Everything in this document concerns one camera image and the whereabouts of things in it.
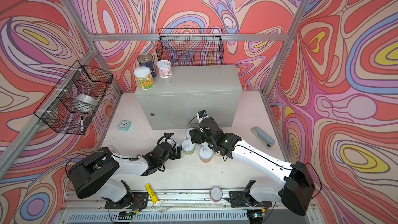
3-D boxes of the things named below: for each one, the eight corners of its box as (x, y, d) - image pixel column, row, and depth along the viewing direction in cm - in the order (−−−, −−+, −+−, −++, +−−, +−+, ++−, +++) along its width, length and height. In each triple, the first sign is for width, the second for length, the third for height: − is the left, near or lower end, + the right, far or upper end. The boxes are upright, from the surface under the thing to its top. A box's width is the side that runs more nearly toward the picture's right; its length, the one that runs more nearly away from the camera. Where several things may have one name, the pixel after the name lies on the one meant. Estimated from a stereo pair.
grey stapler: (268, 150, 92) (271, 146, 88) (249, 132, 100) (252, 127, 96) (272, 146, 94) (276, 142, 89) (254, 129, 102) (256, 124, 97)
